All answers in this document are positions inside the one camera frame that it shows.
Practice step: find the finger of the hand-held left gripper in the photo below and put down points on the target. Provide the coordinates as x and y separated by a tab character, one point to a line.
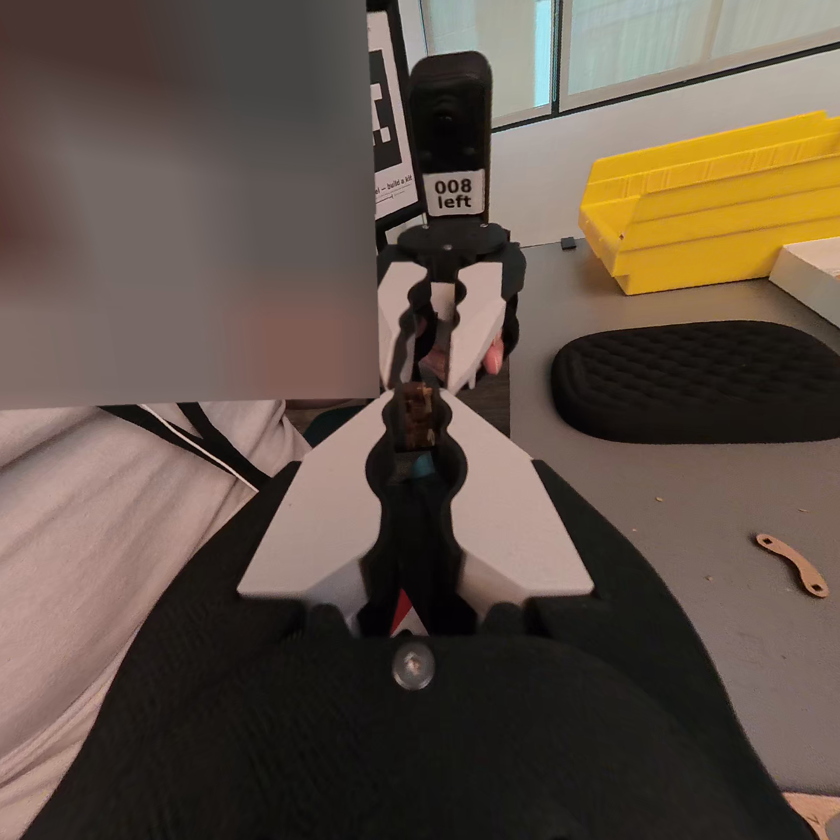
394	295
484	302

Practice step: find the black quilted pad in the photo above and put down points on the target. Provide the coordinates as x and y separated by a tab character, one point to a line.
695	380

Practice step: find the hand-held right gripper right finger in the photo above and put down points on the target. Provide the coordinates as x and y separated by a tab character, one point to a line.
518	525

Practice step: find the black framed marker sign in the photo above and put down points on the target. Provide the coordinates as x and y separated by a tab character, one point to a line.
394	131

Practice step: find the yellow plastic bin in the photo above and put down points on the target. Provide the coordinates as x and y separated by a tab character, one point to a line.
709	203

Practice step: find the person's left hand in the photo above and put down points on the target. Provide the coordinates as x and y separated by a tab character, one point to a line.
495	359

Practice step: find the white box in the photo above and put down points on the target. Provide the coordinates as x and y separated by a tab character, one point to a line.
810	275

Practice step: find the window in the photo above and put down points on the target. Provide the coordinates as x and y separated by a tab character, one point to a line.
656	46

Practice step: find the person's white shirt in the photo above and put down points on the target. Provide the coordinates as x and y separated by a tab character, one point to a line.
98	558

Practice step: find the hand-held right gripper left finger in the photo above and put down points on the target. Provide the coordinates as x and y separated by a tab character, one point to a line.
321	525

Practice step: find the thin curved wooden strip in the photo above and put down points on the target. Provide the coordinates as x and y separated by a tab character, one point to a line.
791	564

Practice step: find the small wooden model part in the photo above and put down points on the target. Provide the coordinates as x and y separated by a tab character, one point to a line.
420	417

